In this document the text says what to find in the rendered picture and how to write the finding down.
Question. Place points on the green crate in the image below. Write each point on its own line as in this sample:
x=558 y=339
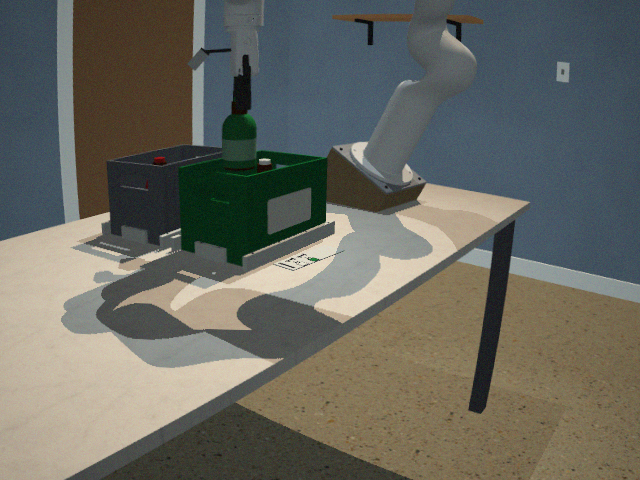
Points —
x=248 y=211

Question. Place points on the grey bottle crate with dividers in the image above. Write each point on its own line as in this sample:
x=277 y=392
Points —
x=156 y=209

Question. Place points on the beige paper pick list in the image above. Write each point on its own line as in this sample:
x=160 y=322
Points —
x=309 y=257

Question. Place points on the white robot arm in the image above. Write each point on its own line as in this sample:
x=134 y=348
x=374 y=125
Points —
x=450 y=69

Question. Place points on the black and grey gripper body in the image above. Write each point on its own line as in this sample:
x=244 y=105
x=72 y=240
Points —
x=243 y=41

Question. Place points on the green glass bottle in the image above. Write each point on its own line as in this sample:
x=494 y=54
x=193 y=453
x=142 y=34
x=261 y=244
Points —
x=239 y=141

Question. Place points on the red bottle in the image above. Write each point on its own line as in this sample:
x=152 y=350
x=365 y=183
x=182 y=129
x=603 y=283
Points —
x=157 y=161

